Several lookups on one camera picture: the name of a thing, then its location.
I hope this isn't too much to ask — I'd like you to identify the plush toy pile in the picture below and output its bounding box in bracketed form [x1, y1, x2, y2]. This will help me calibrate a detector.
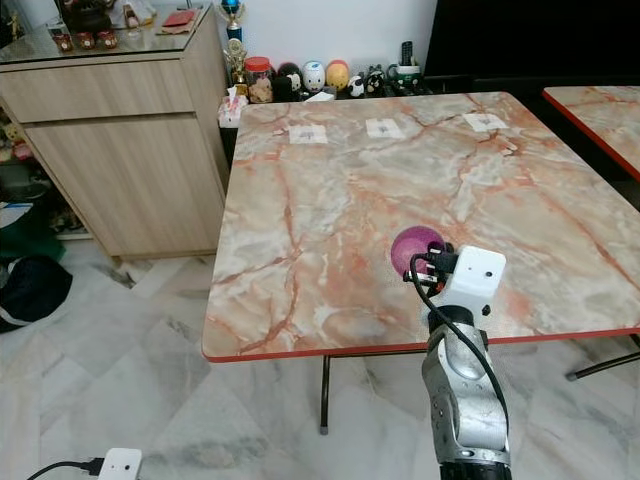
[0, 120, 33, 164]

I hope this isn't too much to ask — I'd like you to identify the purple round bowl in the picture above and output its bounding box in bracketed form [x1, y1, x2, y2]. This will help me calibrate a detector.
[391, 226, 447, 280]

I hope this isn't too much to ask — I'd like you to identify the blue gold trophy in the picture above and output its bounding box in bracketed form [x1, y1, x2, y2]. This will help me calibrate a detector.
[219, 0, 249, 93]

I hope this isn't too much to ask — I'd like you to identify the black round figurine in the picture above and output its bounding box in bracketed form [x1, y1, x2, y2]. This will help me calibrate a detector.
[274, 62, 304, 103]

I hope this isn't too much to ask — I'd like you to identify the yellow round figurine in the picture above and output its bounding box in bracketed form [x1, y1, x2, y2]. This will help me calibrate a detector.
[325, 59, 351, 93]

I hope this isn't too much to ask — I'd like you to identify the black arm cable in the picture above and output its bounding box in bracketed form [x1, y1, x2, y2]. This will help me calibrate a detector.
[408, 255, 511, 433]
[27, 458, 107, 480]

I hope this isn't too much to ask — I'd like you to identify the marble pattern side table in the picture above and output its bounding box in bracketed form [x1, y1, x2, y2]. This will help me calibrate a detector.
[542, 86, 640, 212]

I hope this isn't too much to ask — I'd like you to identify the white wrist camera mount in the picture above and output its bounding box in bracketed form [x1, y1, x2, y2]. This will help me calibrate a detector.
[434, 245, 508, 321]
[98, 448, 144, 480]

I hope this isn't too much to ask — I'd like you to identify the black bag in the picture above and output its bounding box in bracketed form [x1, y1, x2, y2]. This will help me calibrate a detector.
[0, 254, 74, 334]

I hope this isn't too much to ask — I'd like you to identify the marble pattern table red edge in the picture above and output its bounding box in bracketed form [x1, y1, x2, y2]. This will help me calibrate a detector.
[201, 91, 640, 436]

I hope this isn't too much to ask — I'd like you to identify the black television screen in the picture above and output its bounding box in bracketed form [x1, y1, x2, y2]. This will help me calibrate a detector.
[422, 0, 640, 83]

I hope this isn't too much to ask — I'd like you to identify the dark teapot set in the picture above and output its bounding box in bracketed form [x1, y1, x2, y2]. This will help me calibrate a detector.
[52, 0, 121, 53]

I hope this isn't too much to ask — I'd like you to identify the white paper marker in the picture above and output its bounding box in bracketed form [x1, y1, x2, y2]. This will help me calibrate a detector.
[364, 118, 405, 140]
[462, 112, 510, 133]
[287, 124, 330, 146]

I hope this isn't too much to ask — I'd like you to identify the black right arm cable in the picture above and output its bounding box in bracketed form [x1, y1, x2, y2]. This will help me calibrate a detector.
[408, 255, 511, 433]

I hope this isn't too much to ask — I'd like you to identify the dark green bag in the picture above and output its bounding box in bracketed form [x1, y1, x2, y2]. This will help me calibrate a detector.
[0, 200, 61, 263]

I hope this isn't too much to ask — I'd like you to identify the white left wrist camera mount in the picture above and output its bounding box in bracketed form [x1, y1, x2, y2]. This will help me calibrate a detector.
[98, 448, 144, 480]

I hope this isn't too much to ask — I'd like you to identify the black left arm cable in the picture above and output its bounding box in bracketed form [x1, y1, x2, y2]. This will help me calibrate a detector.
[27, 458, 107, 480]

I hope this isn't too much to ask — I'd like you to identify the white pink tissue box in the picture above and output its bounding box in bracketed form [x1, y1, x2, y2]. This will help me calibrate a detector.
[217, 86, 250, 129]

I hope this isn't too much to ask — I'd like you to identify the red flat booklet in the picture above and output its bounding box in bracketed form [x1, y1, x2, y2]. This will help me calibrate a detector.
[160, 8, 199, 36]

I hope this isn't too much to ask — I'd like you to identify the black white panda figurine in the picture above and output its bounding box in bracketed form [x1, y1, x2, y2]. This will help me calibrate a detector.
[348, 66, 387, 99]

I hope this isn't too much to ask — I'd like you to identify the white round figurine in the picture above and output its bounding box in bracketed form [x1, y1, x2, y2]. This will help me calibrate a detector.
[302, 60, 327, 95]

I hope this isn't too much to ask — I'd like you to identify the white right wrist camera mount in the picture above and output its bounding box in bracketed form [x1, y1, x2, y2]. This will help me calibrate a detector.
[434, 245, 508, 321]

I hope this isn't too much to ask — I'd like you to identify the red lid snack jar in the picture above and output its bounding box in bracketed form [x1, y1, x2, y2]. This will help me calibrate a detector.
[243, 56, 275, 105]

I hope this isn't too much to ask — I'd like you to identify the green mug with remote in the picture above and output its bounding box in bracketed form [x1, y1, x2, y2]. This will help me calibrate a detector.
[387, 40, 424, 96]

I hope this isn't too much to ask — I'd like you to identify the light wooden cabinet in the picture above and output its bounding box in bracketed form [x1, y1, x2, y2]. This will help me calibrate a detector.
[0, 3, 233, 264]

